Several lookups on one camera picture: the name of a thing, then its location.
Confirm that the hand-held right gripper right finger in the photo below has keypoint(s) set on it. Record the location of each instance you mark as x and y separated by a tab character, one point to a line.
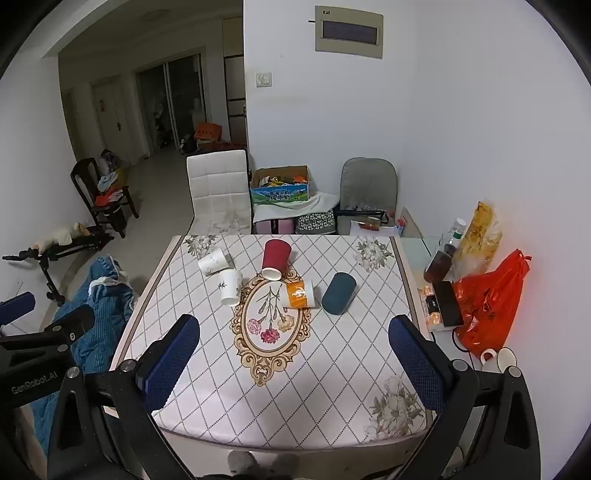
415	364

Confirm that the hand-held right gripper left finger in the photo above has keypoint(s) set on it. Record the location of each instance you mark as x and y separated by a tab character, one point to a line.
171	360

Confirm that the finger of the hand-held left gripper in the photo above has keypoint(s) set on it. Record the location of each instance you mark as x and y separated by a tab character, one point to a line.
16	307
74	321

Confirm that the white paper cup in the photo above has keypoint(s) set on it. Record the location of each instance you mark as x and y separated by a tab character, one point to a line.
212	262
230	287

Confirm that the dark teal cup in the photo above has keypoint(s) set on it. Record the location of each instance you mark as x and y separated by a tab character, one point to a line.
339	293

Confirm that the orange paper cup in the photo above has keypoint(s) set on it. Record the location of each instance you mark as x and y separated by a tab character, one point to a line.
300	294

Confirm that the red paper cup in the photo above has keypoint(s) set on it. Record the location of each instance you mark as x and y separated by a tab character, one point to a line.
275	261

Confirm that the blue blanket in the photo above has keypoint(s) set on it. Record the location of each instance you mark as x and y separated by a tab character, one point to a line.
106	295

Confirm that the floral checked tablecloth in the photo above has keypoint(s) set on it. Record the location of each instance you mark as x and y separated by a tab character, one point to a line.
346	360

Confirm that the black phone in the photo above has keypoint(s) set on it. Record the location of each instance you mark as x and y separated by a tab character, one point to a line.
447	302

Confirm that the beige plush toy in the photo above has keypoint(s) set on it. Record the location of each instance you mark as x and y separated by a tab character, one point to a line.
62	235

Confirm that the white mug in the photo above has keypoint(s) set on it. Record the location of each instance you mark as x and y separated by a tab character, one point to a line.
504	357

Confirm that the orange plastic bag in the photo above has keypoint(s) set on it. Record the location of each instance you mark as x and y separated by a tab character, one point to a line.
489	304

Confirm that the brown glass bottle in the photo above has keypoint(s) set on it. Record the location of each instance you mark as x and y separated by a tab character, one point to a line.
438	265

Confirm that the grey fuzzy slipper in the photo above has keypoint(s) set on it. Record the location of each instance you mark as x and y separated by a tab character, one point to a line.
242	464

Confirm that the clothes pile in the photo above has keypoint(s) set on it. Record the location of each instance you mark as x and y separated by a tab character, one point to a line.
111	191

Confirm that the yellow snack bag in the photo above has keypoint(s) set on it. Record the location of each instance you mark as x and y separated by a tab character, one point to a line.
480	240

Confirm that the cardboard sheet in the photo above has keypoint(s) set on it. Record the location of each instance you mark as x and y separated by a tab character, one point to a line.
413	224

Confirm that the white box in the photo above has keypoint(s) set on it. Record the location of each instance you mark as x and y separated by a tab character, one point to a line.
374	229

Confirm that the dark wooden chair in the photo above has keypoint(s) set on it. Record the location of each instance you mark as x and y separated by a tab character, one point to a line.
85	175

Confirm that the pink stool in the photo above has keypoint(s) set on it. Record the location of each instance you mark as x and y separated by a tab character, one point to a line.
277	226

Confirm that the black and white patterned bag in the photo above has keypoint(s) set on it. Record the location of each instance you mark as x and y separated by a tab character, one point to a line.
314	222

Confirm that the white padded chair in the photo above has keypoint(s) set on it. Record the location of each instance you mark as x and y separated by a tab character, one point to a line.
217	180

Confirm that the white cloth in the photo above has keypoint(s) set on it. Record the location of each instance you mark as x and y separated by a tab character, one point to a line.
318	201

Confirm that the grey cushioned chair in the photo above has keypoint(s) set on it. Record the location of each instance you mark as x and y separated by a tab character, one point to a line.
367	180

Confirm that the cardboard box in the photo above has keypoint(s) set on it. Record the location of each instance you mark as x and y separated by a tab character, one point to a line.
279	194

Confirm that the orange box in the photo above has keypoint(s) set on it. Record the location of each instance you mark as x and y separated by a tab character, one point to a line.
207	131

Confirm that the glass sliding door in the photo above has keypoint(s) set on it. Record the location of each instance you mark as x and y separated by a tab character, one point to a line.
180	101

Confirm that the beige electrical panel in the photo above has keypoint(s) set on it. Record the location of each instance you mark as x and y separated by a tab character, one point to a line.
348	32

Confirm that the white light switch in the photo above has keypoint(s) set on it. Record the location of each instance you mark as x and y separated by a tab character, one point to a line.
264	79

